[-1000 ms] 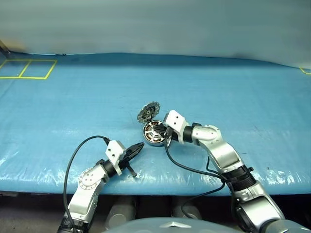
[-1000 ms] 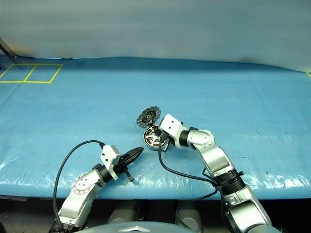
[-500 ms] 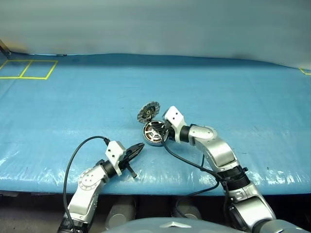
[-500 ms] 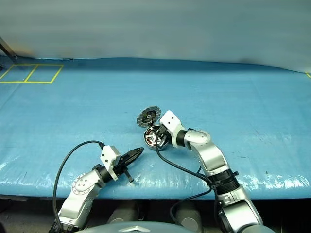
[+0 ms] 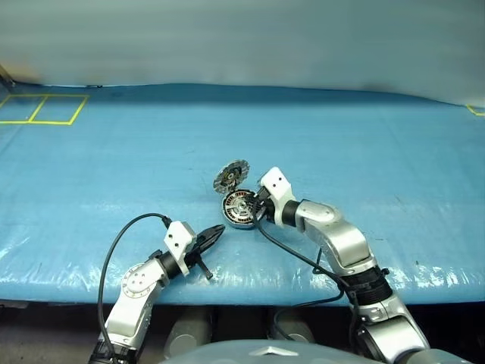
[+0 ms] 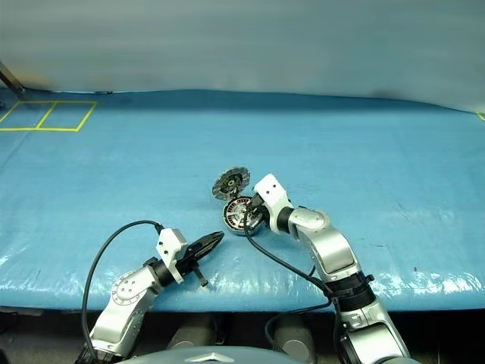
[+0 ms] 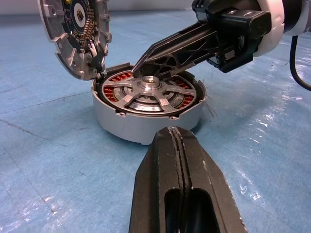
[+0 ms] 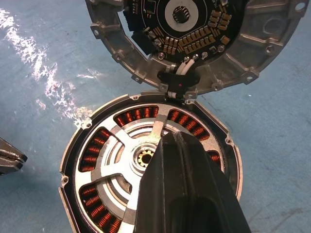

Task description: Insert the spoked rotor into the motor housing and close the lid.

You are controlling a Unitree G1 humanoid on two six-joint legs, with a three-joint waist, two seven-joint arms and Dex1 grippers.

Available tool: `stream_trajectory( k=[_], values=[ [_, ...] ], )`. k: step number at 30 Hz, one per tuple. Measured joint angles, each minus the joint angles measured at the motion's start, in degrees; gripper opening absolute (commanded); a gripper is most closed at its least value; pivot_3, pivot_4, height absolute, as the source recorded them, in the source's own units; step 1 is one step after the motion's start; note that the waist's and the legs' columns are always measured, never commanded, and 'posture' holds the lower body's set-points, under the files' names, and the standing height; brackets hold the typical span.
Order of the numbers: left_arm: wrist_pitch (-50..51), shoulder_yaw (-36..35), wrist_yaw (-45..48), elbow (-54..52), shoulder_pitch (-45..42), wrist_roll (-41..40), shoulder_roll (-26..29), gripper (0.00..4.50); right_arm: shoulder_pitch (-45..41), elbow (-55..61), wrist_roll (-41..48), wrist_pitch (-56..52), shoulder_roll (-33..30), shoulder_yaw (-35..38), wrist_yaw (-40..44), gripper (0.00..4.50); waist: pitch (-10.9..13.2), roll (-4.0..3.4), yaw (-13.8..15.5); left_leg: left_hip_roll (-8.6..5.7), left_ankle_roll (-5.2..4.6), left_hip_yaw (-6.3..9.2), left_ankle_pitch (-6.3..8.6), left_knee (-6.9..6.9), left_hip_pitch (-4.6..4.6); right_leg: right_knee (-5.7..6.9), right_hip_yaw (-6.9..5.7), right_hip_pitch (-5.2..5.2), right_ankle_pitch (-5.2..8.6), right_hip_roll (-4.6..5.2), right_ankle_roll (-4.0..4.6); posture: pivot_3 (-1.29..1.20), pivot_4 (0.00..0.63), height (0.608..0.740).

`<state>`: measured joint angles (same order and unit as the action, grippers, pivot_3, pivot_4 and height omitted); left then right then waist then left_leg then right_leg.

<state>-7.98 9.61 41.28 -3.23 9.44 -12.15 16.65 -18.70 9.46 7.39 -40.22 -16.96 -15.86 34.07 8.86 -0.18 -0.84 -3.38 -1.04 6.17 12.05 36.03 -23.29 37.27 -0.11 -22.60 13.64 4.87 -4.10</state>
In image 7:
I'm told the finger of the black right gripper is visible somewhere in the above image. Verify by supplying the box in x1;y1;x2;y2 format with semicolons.
132;51;212;81
145;20;216;61

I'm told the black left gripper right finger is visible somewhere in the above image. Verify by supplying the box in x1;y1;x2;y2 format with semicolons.
173;126;249;233

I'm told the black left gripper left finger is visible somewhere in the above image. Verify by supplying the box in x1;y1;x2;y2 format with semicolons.
128;126;183;233

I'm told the silver spoked rotor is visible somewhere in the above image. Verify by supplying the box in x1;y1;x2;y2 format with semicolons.
103;75;196;115

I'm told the copper wound motor stator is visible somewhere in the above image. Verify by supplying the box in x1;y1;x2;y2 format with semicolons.
91;62;207;146

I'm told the round hinged motor lid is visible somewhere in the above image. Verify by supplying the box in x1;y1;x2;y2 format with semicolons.
37;0;113;81

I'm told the blue plastic table cover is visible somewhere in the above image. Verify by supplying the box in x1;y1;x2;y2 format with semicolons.
0;9;311;233

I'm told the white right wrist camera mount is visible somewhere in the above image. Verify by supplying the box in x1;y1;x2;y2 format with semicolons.
252;0;286;58

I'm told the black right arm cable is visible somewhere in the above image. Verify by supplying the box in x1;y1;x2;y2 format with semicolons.
289;35;311;92

